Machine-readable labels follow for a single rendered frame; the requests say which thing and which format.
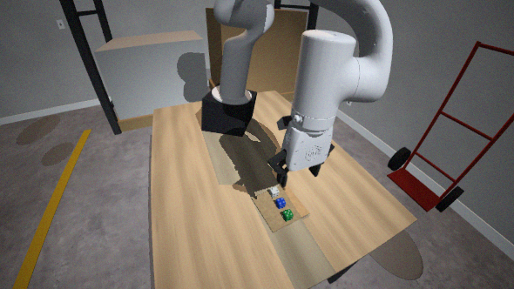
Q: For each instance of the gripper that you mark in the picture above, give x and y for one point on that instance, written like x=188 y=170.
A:
x=301 y=148

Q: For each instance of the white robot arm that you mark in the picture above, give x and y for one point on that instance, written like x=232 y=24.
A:
x=327 y=73

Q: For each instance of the dark blue die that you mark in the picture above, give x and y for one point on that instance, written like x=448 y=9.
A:
x=280 y=203

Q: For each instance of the green die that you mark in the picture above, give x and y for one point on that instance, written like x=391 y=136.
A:
x=287 y=215

